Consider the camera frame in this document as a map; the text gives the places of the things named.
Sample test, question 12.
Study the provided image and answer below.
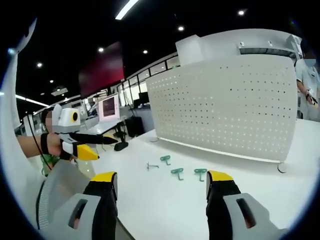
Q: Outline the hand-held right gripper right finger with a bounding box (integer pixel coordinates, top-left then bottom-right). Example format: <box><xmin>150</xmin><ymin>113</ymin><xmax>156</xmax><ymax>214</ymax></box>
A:
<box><xmin>205</xmin><ymin>169</ymin><xmax>290</xmax><ymax>240</ymax></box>

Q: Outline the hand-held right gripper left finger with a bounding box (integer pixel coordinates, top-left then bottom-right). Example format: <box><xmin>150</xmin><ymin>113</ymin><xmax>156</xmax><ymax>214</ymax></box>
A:
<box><xmin>49</xmin><ymin>171</ymin><xmax>119</xmax><ymax>240</ymax></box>

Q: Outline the green hook assembly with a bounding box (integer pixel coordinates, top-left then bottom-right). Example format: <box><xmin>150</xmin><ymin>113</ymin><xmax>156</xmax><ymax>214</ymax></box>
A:
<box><xmin>159</xmin><ymin>154</ymin><xmax>172</xmax><ymax>167</ymax></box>
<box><xmin>193</xmin><ymin>168</ymin><xmax>208</xmax><ymax>182</ymax></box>
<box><xmin>170</xmin><ymin>167</ymin><xmax>185</xmax><ymax>182</ymax></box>

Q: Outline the white perforated mounting plate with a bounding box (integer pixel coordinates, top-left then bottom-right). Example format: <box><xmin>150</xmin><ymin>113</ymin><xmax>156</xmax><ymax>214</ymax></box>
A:
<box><xmin>145</xmin><ymin>53</ymin><xmax>299</xmax><ymax>174</ymax></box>

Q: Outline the person's left hand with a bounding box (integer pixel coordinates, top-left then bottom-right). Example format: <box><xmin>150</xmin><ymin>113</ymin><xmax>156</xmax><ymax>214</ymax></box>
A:
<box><xmin>39</xmin><ymin>132</ymin><xmax>76</xmax><ymax>161</ymax></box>

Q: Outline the white office desk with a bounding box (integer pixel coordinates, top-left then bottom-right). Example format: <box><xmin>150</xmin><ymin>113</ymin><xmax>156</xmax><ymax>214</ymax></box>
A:
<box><xmin>81</xmin><ymin>119</ymin><xmax>127</xmax><ymax>137</ymax></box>

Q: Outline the black pouch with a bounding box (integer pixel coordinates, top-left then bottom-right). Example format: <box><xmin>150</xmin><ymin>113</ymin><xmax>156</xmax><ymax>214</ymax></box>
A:
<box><xmin>113</xmin><ymin>141</ymin><xmax>129</xmax><ymax>152</ymax></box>

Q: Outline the pink-lit computer monitor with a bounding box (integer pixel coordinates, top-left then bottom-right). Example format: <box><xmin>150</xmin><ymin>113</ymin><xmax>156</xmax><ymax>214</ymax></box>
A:
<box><xmin>97</xmin><ymin>93</ymin><xmax>121</xmax><ymax>123</ymax></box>

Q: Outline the grey mesh chair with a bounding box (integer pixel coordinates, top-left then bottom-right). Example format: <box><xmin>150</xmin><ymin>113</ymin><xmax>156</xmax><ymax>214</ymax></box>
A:
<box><xmin>35</xmin><ymin>159</ymin><xmax>136</xmax><ymax>240</ymax></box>

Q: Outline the black computer tower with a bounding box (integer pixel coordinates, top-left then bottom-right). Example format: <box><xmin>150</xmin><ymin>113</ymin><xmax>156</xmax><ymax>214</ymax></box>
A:
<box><xmin>124</xmin><ymin>115</ymin><xmax>146</xmax><ymax>138</ymax></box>

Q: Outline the person's white clothing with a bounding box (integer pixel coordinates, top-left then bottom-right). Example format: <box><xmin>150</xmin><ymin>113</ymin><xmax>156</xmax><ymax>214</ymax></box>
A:
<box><xmin>0</xmin><ymin>18</ymin><xmax>47</xmax><ymax>191</ymax></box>

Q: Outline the white box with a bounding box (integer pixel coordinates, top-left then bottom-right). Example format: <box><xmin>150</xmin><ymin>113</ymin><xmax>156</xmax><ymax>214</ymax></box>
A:
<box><xmin>175</xmin><ymin>34</ymin><xmax>204</xmax><ymax>67</ymax></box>

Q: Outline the ceiling strip light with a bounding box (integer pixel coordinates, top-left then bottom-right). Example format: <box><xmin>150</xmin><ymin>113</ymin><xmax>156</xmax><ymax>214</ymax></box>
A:
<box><xmin>114</xmin><ymin>0</ymin><xmax>140</xmax><ymax>20</ymax></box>

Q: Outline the white desk partition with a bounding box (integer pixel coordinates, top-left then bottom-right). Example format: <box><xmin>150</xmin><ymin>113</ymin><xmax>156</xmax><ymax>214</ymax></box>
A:
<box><xmin>199</xmin><ymin>29</ymin><xmax>305</xmax><ymax>66</ymax></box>

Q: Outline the black cable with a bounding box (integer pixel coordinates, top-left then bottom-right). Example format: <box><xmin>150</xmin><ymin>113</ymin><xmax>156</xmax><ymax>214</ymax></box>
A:
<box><xmin>26</xmin><ymin>116</ymin><xmax>54</xmax><ymax>172</ymax></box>

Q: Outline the dark red wall screen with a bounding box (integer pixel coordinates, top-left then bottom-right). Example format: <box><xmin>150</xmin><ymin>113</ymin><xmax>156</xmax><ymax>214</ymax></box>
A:
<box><xmin>78</xmin><ymin>41</ymin><xmax>126</xmax><ymax>100</ymax></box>

